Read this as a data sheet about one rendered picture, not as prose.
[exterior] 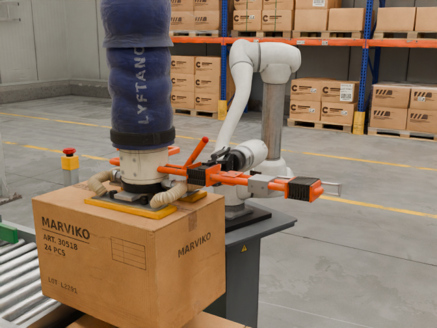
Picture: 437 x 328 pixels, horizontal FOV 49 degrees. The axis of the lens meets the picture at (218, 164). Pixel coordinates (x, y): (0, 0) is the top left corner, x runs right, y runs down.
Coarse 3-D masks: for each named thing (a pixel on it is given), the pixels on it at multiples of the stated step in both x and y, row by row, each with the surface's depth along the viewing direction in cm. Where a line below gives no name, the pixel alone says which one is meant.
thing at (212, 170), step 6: (198, 162) 161; (186, 168) 156; (192, 168) 158; (210, 168) 153; (216, 168) 156; (186, 174) 157; (192, 174) 155; (198, 174) 153; (204, 174) 152; (192, 180) 155; (198, 180) 153; (204, 180) 153; (210, 180) 154
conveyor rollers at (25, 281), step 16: (0, 240) 260; (0, 256) 241; (16, 256) 247; (32, 256) 245; (0, 272) 229; (16, 272) 227; (32, 272) 226; (0, 288) 211; (16, 288) 217; (32, 288) 213; (0, 304) 200; (16, 304) 199; (32, 304) 203; (48, 304) 200; (16, 320) 188
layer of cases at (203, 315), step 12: (204, 312) 196; (72, 324) 187; (84, 324) 187; (96, 324) 187; (108, 324) 187; (192, 324) 188; (204, 324) 188; (216, 324) 188; (228, 324) 188; (240, 324) 188
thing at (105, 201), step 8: (112, 192) 167; (88, 200) 169; (96, 200) 167; (104, 200) 167; (112, 200) 166; (120, 200) 165; (136, 200) 165; (144, 200) 160; (112, 208) 163; (120, 208) 161; (128, 208) 159; (136, 208) 159; (144, 208) 157; (152, 208) 157; (160, 208) 157; (168, 208) 158; (176, 208) 161; (144, 216) 156; (152, 216) 154; (160, 216) 154
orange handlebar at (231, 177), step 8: (168, 152) 187; (176, 152) 192; (112, 160) 175; (160, 168) 163; (168, 168) 162; (216, 176) 152; (224, 176) 151; (232, 176) 149; (240, 176) 152; (248, 176) 151; (224, 184) 151; (232, 184) 149; (240, 184) 148; (272, 184) 142; (280, 184) 141; (320, 192) 136
